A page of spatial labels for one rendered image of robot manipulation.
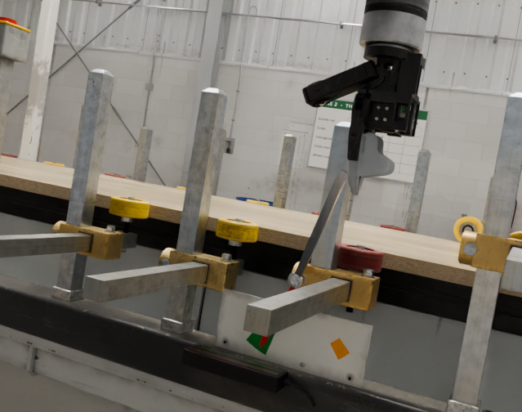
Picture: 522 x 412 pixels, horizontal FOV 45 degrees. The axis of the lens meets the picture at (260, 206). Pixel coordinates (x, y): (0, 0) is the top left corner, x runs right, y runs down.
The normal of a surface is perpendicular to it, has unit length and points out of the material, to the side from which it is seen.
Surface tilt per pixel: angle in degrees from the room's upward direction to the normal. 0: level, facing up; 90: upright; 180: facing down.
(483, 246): 90
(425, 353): 90
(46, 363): 90
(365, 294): 90
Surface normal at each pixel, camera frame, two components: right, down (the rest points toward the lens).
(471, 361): -0.39, -0.02
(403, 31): 0.16, 0.08
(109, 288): 0.91, 0.17
